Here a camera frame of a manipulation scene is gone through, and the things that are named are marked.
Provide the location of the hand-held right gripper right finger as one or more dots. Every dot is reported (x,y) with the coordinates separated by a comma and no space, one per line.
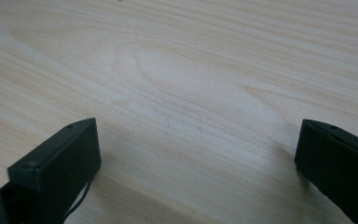
(338,165)

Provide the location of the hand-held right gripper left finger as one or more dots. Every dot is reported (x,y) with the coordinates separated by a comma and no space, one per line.
(56,168)

